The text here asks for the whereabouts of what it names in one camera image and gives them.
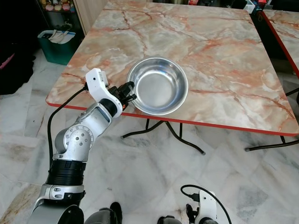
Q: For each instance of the glass display cabinet with figurines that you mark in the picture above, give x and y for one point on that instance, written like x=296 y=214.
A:
x=56 y=18

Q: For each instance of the robot left leg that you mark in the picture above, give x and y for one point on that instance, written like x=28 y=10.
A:
x=103 y=217

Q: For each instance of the white folded papers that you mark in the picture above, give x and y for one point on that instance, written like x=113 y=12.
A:
x=60 y=36

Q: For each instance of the black fabric bag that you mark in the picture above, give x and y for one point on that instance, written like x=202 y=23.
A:
x=11 y=74

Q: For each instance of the marble pattern table red edge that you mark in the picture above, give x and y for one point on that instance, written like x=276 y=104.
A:
x=285 y=32

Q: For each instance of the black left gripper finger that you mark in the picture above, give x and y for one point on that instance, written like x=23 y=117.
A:
x=128 y=87
x=130 y=97

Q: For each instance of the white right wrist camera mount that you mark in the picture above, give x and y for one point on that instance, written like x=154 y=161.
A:
x=209 y=207

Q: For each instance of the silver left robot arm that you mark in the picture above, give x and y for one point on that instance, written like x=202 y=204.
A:
x=79 y=140

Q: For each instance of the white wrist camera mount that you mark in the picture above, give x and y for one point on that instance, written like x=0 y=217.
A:
x=97 y=83
x=209 y=207

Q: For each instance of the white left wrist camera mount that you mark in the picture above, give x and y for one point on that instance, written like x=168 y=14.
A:
x=97 y=83

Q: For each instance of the black furniture piece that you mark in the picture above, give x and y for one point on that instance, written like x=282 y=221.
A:
x=18 y=18

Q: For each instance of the black metal table legs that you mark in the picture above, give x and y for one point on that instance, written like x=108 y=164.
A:
x=271 y=146

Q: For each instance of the small white box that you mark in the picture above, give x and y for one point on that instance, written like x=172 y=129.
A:
x=250 y=7

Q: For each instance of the green shopping bag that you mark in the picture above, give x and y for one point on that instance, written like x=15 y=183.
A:
x=58 y=53

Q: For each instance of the stainless steel bowl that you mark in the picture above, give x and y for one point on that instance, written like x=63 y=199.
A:
x=159 y=86

